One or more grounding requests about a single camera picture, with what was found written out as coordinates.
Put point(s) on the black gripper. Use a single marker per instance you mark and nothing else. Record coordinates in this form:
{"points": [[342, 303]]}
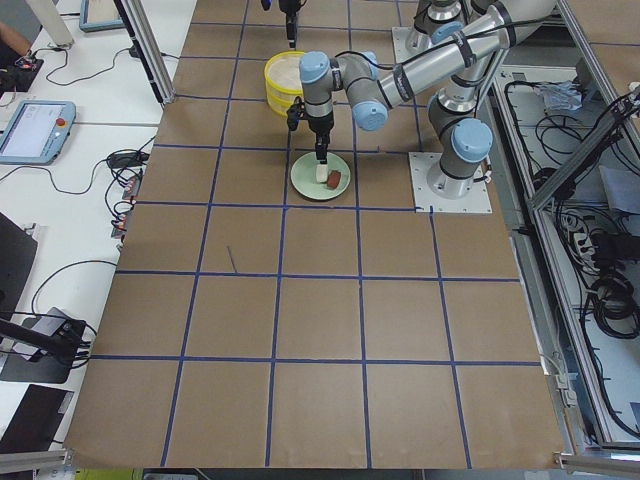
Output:
{"points": [[289, 11], [320, 125]]}

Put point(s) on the white steamed bun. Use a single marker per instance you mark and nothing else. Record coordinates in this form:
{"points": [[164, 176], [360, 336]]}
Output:
{"points": [[322, 172]]}

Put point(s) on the brown red bun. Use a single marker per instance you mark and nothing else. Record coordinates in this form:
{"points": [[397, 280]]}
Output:
{"points": [[333, 179]]}

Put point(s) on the yellow steamer layer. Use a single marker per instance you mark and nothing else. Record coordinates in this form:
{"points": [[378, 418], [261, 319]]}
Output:
{"points": [[280, 102], [282, 76]]}

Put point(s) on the light green plate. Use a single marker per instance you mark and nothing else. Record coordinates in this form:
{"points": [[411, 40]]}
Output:
{"points": [[303, 179]]}

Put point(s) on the black power adapter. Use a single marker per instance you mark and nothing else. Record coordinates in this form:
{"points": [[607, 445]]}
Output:
{"points": [[127, 159]]}

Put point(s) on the teach pendant with screen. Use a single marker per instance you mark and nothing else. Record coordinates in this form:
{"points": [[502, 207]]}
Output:
{"points": [[37, 132]]}

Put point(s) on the black laptop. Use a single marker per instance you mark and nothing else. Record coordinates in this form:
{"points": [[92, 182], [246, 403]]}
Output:
{"points": [[36, 421]]}

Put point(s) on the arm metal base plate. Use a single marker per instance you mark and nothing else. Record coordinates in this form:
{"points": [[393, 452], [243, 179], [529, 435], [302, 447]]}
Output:
{"points": [[402, 47], [434, 192]]}

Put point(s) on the aluminium frame post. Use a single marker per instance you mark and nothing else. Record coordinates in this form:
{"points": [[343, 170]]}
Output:
{"points": [[143, 40]]}

